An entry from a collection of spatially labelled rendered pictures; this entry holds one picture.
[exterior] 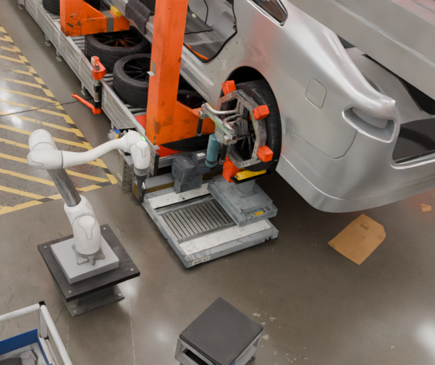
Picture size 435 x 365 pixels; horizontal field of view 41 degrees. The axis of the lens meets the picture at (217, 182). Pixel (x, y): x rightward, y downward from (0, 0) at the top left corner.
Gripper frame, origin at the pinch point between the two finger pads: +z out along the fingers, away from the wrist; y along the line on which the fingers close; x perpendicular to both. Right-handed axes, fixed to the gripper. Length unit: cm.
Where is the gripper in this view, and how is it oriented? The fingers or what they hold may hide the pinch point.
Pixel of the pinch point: (140, 198)
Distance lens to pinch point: 367.6
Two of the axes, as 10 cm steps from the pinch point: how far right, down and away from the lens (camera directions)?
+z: -0.9, 8.0, 6.0
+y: 4.0, 5.8, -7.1
